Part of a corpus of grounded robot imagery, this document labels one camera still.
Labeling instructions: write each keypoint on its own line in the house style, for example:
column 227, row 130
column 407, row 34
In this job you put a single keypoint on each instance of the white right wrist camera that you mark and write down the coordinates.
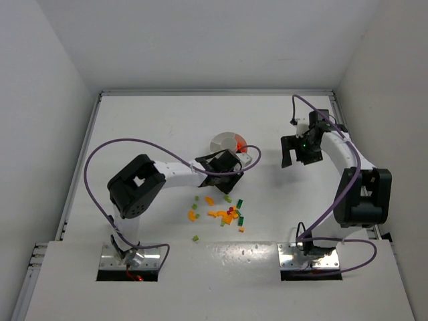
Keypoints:
column 302, row 126

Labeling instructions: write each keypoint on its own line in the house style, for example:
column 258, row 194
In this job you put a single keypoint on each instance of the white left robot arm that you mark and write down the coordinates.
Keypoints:
column 135, row 187

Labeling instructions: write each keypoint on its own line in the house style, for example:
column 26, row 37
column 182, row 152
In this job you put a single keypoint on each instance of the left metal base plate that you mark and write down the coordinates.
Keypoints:
column 137, row 260

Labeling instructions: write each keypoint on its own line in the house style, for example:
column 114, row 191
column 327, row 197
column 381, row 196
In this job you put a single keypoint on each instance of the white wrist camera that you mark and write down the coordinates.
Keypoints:
column 244, row 159
column 302, row 126

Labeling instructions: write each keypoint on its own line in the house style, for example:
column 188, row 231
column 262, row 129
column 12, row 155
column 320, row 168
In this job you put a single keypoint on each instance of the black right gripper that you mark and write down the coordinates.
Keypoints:
column 292, row 149

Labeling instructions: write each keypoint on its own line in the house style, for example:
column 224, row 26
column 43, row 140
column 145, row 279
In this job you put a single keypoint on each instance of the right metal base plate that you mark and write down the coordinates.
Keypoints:
column 292, row 258

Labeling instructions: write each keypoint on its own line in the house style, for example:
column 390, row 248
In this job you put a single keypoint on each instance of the metal base plate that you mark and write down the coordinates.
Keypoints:
column 137, row 260
column 292, row 258

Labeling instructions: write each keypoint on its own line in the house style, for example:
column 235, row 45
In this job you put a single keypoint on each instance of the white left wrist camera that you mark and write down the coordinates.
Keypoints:
column 244, row 159

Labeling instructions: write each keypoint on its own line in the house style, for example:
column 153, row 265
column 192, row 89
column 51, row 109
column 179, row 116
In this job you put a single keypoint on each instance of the aluminium frame rail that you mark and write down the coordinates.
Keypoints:
column 356, row 205

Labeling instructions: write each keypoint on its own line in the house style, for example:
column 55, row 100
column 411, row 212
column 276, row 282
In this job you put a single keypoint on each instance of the yellow curved lego piece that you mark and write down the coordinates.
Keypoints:
column 191, row 215

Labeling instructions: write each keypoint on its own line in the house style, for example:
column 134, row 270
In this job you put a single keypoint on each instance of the white divided round container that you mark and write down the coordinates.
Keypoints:
column 226, row 140

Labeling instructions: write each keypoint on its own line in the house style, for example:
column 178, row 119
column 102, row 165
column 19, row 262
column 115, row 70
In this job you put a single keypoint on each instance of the orange legos in container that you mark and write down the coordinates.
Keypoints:
column 241, row 147

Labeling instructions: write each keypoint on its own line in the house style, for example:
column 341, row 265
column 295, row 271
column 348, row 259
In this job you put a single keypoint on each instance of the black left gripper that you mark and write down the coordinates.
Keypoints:
column 231, row 160

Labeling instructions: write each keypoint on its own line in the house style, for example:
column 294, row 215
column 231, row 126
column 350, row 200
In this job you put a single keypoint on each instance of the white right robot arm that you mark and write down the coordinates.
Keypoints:
column 316, row 235

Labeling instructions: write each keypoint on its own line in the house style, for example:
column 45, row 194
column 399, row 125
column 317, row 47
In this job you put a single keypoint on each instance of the yellow long lego brick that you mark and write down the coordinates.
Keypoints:
column 227, row 219

